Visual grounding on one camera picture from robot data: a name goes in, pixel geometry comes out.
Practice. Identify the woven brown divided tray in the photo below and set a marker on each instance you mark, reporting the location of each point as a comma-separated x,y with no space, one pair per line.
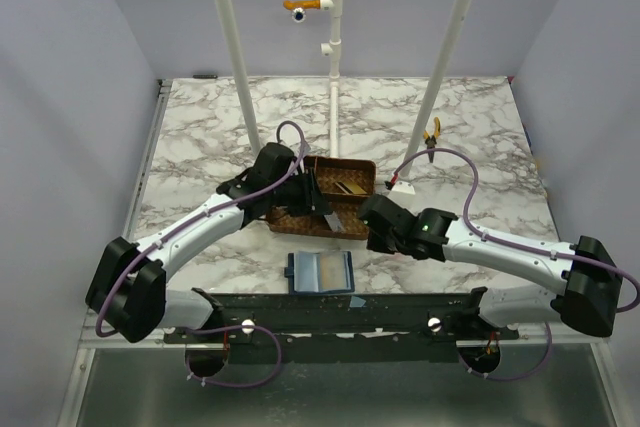
327,171

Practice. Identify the right white slanted pipe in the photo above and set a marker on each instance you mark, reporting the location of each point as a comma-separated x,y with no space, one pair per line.
456,21

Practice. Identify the blue leather card holder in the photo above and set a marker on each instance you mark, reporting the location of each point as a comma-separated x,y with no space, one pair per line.
321,273

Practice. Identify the white slanted pipe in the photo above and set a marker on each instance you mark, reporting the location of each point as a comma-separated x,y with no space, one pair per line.
456,21
226,14

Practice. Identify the small blue white ball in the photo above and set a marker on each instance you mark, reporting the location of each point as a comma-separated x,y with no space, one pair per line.
298,15

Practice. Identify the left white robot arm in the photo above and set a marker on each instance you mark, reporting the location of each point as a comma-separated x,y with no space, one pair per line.
129,290

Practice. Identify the yellow handled pliers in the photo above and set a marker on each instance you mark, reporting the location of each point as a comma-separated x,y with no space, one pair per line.
430,139

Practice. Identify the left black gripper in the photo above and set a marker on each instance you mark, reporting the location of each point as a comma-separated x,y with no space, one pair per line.
311,198

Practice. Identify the white diamond credit card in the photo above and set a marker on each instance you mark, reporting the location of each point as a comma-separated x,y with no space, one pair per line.
334,222

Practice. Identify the aluminium rail frame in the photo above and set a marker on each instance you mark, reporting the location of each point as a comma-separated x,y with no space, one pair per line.
140,183

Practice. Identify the orange hook peg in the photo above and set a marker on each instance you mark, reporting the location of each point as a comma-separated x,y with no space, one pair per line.
302,4

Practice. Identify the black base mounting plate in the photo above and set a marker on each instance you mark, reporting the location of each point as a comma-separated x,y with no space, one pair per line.
343,328

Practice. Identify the left white slanted pipe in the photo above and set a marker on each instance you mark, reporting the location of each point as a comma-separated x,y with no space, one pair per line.
226,14

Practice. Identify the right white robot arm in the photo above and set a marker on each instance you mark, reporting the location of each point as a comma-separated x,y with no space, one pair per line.
573,283

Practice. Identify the gold credit card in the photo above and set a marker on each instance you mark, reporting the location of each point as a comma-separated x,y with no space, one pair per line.
351,188

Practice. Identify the centre white pipe stand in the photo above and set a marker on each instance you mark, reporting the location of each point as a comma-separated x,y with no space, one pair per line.
333,50

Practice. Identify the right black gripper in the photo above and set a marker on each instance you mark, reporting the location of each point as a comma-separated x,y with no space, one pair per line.
375,226

